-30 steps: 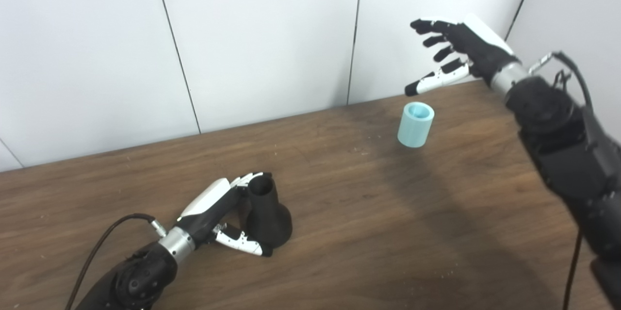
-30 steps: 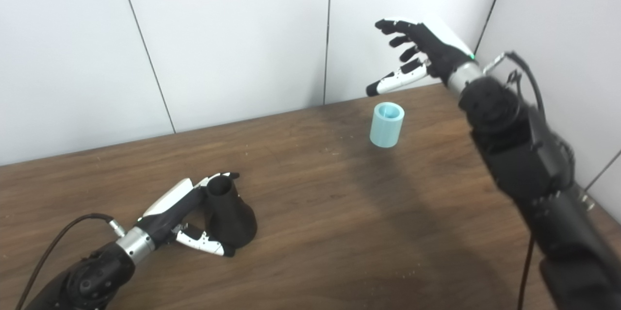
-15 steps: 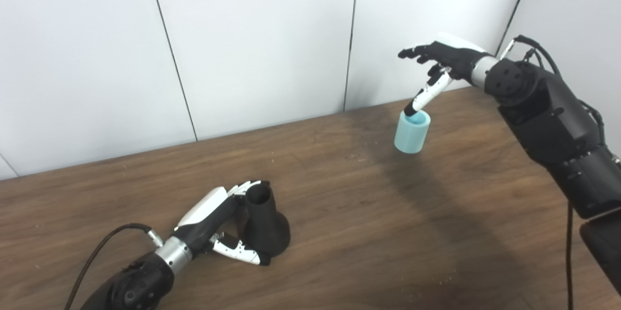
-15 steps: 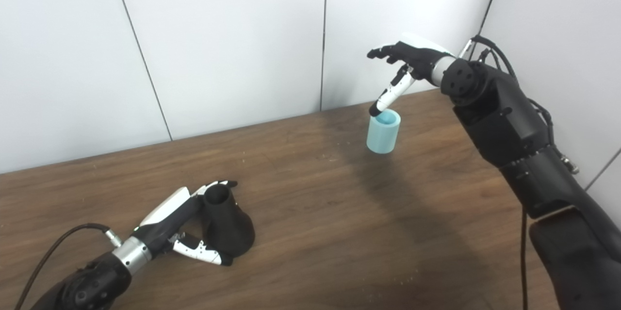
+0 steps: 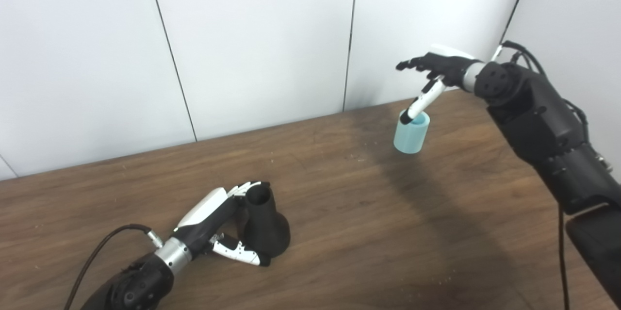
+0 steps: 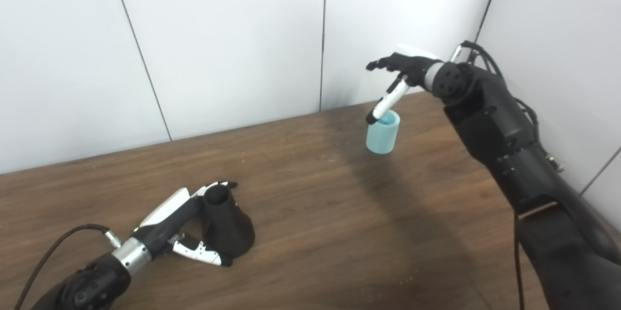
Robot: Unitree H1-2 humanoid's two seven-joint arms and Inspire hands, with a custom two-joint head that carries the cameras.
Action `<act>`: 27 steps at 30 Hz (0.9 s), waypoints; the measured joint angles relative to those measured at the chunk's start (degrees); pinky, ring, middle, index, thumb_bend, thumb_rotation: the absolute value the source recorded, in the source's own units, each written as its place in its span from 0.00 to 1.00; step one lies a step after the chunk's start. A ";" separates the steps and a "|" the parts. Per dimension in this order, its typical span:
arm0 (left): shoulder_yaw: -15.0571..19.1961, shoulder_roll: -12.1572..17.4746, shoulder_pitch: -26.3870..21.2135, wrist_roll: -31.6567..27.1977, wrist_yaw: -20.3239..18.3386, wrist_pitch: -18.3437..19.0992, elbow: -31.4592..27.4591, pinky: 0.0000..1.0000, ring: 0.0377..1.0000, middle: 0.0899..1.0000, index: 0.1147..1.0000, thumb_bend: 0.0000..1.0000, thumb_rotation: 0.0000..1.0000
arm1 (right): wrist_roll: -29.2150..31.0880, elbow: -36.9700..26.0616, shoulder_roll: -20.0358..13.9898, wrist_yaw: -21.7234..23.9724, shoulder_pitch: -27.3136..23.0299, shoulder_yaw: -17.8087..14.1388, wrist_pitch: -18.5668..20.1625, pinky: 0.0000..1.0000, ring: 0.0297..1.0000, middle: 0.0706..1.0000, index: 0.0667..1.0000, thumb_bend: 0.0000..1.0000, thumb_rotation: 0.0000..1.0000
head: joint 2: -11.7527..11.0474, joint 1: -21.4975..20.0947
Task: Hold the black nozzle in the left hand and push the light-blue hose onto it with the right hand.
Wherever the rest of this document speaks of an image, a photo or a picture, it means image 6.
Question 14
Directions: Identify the light-blue hose piece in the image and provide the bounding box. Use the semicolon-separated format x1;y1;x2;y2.
365;110;401;155

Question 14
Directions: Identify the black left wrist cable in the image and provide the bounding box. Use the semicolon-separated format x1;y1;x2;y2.
14;224;123;310

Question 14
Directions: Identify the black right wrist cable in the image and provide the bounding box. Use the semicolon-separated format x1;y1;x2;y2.
450;40;541;310

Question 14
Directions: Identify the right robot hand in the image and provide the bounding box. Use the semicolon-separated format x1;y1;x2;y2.
365;44;443;125

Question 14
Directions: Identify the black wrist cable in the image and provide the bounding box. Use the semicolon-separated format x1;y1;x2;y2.
450;40;541;310
14;224;123;310

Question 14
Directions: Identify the black cone nozzle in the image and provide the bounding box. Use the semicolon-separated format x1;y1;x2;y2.
200;184;256;258

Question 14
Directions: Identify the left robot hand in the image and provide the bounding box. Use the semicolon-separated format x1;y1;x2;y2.
132;181;239;268

